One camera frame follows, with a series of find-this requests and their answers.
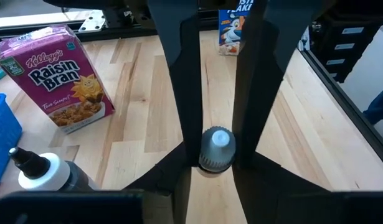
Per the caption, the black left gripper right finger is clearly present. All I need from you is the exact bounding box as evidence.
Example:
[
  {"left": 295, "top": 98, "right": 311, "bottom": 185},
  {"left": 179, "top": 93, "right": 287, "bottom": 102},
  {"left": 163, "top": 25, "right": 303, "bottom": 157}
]
[{"left": 233, "top": 152, "right": 383, "bottom": 224}]

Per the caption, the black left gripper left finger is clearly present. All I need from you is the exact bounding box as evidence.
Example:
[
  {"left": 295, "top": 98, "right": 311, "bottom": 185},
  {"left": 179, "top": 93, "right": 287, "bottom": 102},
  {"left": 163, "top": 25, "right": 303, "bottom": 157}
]
[{"left": 0, "top": 143, "right": 194, "bottom": 224}]

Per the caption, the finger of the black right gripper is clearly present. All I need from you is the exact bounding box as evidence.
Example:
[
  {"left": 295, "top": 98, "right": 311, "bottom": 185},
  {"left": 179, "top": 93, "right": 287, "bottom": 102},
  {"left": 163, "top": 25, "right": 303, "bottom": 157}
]
[
  {"left": 232, "top": 0, "right": 335, "bottom": 167},
  {"left": 147, "top": 0, "right": 204, "bottom": 166}
]

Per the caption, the large black dropper bottle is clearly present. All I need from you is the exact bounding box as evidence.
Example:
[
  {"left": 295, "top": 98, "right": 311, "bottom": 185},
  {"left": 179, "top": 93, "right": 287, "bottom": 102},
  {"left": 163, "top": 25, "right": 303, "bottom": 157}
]
[{"left": 7, "top": 146, "right": 100, "bottom": 191}]

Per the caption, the small grey-capped dropper bottle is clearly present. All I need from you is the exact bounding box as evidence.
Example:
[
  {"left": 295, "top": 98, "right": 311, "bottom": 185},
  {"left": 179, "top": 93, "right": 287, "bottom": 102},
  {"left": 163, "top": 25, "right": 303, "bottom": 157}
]
[{"left": 198, "top": 126, "right": 237, "bottom": 174}]

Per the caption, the blue slotted plastic basket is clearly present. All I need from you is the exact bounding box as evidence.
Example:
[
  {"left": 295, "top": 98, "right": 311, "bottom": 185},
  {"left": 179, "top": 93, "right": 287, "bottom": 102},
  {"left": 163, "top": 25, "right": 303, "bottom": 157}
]
[{"left": 0, "top": 93, "right": 23, "bottom": 195}]

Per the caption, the blue Frosted Flakes box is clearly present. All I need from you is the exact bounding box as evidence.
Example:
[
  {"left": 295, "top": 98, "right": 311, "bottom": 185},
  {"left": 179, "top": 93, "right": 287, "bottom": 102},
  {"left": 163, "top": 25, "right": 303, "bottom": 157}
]
[{"left": 218, "top": 0, "right": 253, "bottom": 56}]

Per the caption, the black drawer cabinet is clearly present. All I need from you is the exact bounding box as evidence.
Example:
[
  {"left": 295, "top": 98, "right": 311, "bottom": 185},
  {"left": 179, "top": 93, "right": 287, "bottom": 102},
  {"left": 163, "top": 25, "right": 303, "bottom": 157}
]
[{"left": 311, "top": 14, "right": 383, "bottom": 83}]

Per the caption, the person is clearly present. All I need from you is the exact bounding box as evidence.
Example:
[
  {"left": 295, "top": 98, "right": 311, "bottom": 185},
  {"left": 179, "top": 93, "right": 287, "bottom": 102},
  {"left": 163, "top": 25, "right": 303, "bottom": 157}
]
[{"left": 362, "top": 80, "right": 383, "bottom": 126}]

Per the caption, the purple Raisin Bran box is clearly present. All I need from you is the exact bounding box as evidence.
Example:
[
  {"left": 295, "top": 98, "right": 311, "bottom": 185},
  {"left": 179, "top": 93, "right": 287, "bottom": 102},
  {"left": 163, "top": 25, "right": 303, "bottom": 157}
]
[{"left": 0, "top": 24, "right": 116, "bottom": 135}]

